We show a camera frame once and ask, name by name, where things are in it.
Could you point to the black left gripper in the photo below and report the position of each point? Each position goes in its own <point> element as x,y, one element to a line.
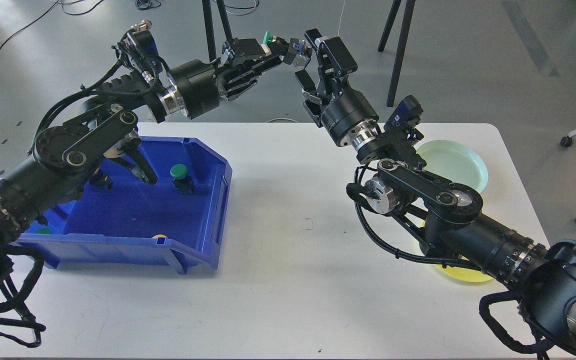
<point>196,88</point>

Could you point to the light green plate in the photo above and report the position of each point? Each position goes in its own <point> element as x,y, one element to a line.
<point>456,162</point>

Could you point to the black stand leg right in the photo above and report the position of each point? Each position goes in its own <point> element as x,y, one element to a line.
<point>403,38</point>

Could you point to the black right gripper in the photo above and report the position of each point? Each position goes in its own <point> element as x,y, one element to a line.
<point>330,101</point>

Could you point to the green button front corner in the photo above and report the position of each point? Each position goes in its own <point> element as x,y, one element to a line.
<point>43,231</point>

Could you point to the green push button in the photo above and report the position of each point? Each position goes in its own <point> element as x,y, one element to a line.
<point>182,181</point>
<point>294,52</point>

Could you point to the yellow plate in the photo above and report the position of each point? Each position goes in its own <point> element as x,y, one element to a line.
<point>470,276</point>

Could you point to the yellow push button back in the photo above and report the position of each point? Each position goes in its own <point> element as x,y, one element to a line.
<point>100,181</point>

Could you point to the blue plastic bin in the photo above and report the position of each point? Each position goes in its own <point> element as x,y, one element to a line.
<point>117,227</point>

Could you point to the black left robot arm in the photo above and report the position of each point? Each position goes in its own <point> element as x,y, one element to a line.
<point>99,122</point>

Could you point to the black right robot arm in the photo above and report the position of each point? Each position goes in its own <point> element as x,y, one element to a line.
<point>419,216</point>

